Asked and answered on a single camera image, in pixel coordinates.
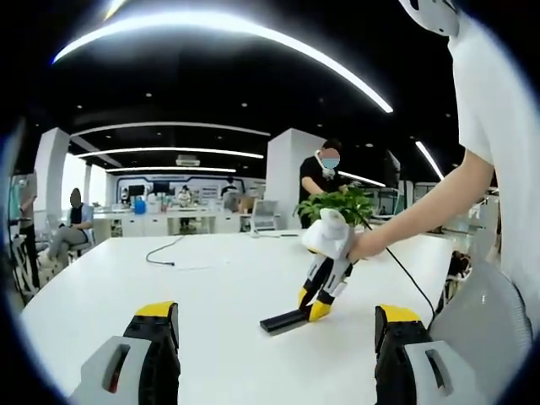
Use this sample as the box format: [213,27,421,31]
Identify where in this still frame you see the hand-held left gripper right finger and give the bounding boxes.
[374,304,487,405]

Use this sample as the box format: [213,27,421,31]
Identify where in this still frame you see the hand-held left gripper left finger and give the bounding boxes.
[67,300,181,405]

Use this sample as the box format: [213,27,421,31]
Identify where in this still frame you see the black remote control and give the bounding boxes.
[258,307,321,336]

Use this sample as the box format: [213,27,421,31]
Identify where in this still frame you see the person's right hand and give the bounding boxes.
[348,229,387,265]

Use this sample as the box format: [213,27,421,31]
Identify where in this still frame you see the potted green plant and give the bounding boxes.
[292,186,377,238]

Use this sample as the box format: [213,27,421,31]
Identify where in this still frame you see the white office chair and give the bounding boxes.
[250,198,281,233]

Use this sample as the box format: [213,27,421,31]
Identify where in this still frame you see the long ceiling light strip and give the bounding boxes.
[51,9,395,115]
[105,165,238,175]
[414,139,446,182]
[68,121,272,138]
[75,146,265,161]

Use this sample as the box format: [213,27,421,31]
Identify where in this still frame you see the white low cabinet row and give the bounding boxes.
[94,208,255,238]

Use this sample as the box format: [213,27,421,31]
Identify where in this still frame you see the operator in white shirt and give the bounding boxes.
[446,10,539,297]

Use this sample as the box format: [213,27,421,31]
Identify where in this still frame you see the white worn device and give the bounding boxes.
[397,0,462,40]

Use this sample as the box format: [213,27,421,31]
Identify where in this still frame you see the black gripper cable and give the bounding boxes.
[359,218,438,327]

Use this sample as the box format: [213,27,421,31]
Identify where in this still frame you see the black table cable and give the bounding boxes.
[145,235,187,268]

